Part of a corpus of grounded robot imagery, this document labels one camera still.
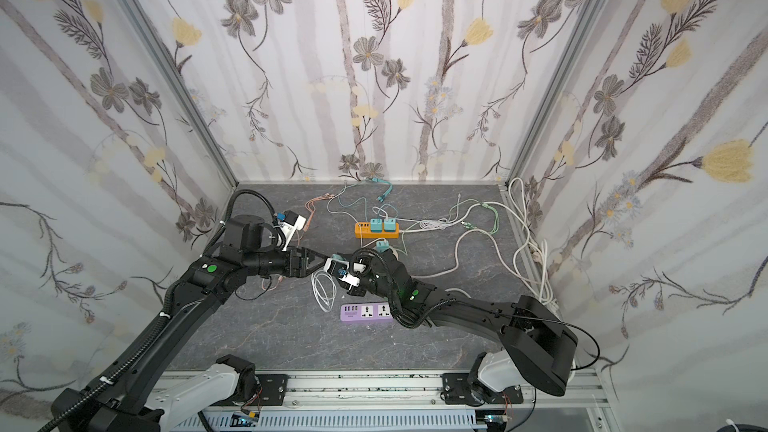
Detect teal charger adapter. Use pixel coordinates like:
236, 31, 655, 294
369, 218, 383, 234
383, 218, 398, 233
324, 258, 348, 276
375, 239, 390, 253

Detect purple power strip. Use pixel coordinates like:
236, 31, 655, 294
340, 302, 393, 324

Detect pink multi-head charging cable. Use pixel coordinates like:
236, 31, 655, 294
302, 191, 338, 234

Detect white USB cable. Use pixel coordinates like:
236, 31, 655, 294
398, 215, 460, 233

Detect teal charging cable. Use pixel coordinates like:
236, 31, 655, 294
326, 178, 394, 223

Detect light green charging cable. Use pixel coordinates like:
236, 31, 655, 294
398, 194, 500, 253

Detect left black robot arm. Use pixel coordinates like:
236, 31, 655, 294
42, 190, 328, 431

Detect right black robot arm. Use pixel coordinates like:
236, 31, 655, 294
327, 248, 581, 397

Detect orange power strip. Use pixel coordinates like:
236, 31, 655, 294
354, 222, 401, 239

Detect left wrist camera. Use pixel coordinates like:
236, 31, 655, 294
277, 210, 307, 250

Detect white power strip cords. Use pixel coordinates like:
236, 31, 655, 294
413, 177, 565, 313

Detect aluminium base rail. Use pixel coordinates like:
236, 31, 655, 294
144, 365, 620, 431

